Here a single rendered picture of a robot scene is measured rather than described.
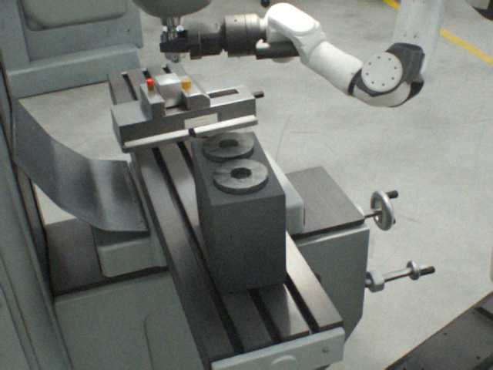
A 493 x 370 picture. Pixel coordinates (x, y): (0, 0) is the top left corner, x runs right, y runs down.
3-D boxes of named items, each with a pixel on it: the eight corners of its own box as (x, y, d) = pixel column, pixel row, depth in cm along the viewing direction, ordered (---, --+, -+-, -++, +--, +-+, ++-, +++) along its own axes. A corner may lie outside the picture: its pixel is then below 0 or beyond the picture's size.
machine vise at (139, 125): (239, 101, 172) (236, 63, 166) (259, 124, 160) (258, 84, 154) (112, 127, 163) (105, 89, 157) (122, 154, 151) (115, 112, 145)
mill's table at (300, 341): (180, 81, 205) (178, 58, 200) (348, 361, 105) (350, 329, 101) (109, 94, 199) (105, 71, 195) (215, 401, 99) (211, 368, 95)
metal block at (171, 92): (176, 94, 160) (174, 72, 156) (183, 103, 155) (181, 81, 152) (156, 98, 158) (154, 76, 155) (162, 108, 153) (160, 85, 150)
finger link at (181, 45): (159, 39, 131) (188, 36, 131) (160, 54, 133) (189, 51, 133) (159, 42, 130) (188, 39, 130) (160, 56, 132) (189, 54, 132)
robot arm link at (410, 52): (424, 116, 127) (451, 13, 128) (415, 98, 115) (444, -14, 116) (370, 104, 132) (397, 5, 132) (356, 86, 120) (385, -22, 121)
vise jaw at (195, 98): (196, 87, 164) (195, 73, 162) (211, 106, 154) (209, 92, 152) (174, 92, 162) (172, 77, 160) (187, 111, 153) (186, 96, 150)
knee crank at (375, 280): (427, 266, 180) (430, 249, 177) (438, 278, 175) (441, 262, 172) (359, 284, 175) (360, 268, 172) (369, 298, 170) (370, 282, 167)
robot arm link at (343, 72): (315, 76, 136) (387, 125, 128) (300, 61, 126) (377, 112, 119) (343, 36, 134) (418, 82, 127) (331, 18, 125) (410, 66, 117)
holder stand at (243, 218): (257, 212, 129) (254, 123, 118) (287, 282, 111) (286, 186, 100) (199, 222, 127) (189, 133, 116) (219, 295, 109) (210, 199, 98)
